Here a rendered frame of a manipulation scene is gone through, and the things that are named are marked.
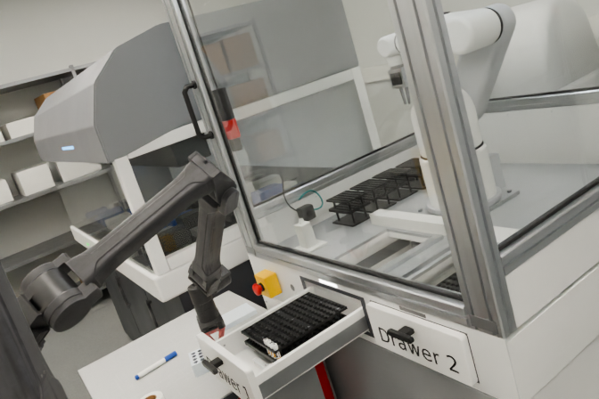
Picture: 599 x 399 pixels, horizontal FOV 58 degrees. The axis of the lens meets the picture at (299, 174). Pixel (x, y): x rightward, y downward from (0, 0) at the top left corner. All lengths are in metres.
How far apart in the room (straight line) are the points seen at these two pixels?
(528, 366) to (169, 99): 1.49
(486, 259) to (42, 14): 4.97
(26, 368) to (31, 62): 4.93
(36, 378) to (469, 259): 0.71
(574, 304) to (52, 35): 4.97
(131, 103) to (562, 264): 1.48
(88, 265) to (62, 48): 4.55
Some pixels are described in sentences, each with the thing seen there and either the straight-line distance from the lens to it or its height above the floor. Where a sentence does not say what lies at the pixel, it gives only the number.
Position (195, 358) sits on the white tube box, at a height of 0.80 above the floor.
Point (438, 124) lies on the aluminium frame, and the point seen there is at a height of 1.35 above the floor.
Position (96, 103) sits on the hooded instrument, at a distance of 2.01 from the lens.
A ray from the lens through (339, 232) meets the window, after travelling 1.33.
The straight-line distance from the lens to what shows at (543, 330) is 1.16.
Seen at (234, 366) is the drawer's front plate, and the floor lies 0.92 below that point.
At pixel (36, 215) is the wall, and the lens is 5.38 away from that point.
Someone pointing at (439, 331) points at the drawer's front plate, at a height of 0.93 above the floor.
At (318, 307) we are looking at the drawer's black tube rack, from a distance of 1.43.
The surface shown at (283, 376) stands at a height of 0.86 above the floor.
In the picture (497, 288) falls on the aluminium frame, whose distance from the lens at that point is 1.03.
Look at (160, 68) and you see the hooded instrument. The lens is 2.08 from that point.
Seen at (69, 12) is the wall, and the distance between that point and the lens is 5.61.
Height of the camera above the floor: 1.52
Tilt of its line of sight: 12 degrees down
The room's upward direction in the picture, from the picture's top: 17 degrees counter-clockwise
